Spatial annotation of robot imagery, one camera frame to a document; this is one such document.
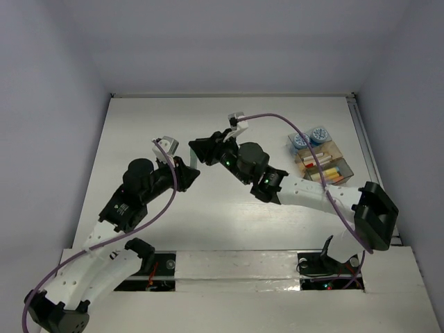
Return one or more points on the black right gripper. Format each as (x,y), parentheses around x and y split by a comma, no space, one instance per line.
(208,149)

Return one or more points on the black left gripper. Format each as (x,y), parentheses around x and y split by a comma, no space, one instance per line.
(186,174)

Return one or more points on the green highlighter pen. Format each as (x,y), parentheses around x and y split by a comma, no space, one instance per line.
(193,161)

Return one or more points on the yellow highlighter pen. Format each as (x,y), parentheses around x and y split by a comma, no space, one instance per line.
(330,172)

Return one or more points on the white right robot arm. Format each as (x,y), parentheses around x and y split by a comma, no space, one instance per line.
(279,187)

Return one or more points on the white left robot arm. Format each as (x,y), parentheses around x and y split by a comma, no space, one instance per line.
(62,300)

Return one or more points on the compartmented organizer tray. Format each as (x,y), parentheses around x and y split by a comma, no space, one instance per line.
(330,150)

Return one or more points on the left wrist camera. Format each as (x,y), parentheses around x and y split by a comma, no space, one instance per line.
(165,148)

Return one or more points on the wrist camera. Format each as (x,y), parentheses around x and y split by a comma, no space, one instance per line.
(238,124)
(165,148)

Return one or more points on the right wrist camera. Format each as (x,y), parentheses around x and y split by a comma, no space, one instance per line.
(238,124)

